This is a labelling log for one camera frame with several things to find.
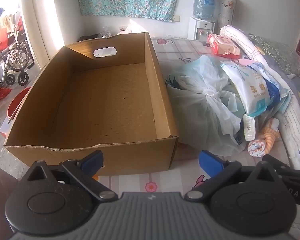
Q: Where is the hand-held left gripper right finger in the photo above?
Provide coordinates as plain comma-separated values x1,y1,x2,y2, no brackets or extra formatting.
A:
184,150,285,202

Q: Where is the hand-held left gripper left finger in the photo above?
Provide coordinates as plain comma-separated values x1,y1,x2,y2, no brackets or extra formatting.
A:
19,150,119,202

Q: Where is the brown cardboard box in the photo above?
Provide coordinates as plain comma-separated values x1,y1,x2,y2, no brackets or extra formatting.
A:
3,31,179,177

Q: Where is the white cotton swab pack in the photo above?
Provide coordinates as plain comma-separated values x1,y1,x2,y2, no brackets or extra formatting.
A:
220,61,271,118

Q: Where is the blue wet wipes pack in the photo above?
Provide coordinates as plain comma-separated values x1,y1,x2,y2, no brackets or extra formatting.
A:
250,62,291,105

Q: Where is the orange striped cloth toy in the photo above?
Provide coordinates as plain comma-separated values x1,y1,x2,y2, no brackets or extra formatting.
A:
247,117,280,158

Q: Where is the small white packet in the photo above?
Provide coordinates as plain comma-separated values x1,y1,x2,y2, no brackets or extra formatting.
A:
243,114,256,141

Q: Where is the pale green plastic bag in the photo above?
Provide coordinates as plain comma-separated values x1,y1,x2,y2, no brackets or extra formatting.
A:
168,55,248,157

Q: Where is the red basin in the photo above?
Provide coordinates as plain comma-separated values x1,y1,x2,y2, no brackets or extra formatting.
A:
6,87,31,118

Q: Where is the green floral pillow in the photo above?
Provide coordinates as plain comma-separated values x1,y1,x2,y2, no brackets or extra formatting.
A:
248,34,300,77

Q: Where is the printed bed sheet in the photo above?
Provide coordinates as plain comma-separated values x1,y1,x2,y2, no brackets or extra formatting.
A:
95,37,300,198

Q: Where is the red cloth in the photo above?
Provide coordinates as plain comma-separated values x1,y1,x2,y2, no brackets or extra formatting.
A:
0,86,13,102

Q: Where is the red tissue multipack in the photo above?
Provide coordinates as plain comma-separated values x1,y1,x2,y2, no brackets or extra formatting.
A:
207,34,241,59

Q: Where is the wheelchair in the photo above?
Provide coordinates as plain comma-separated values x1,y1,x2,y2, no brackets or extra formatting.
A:
0,12,36,87

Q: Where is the white water dispenser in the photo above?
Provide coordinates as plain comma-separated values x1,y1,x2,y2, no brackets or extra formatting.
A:
187,16,216,42

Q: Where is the red plastic bag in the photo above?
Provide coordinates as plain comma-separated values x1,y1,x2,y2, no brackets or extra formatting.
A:
0,27,9,53

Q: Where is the rolled silver floral mat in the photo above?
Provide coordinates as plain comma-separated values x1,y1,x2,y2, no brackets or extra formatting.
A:
216,0,238,34

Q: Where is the blue water jug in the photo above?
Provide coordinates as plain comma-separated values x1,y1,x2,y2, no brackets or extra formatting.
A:
192,0,221,20

